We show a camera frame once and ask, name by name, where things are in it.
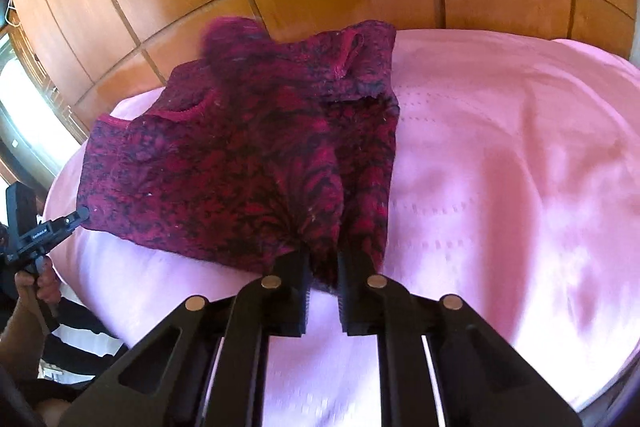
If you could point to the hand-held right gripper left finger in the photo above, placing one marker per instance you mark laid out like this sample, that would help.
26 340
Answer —
292 297

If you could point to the person's left hand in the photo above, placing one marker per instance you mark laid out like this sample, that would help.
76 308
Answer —
42 284

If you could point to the dark red patterned knit garment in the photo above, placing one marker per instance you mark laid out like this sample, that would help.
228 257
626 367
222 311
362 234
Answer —
260 147

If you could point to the person's left forearm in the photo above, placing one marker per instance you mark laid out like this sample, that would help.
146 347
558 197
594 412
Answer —
20 342

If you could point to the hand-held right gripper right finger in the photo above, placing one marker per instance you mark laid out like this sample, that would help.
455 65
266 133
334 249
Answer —
356 299

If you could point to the bright window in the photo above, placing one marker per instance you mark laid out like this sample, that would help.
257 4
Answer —
25 117

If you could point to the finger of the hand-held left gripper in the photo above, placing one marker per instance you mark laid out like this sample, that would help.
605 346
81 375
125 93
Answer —
70 221

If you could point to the black and white striped clothing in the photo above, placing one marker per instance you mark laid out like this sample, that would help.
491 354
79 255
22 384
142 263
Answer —
80 347

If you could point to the pink bed blanket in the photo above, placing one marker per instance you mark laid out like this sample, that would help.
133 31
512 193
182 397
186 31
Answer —
500 187

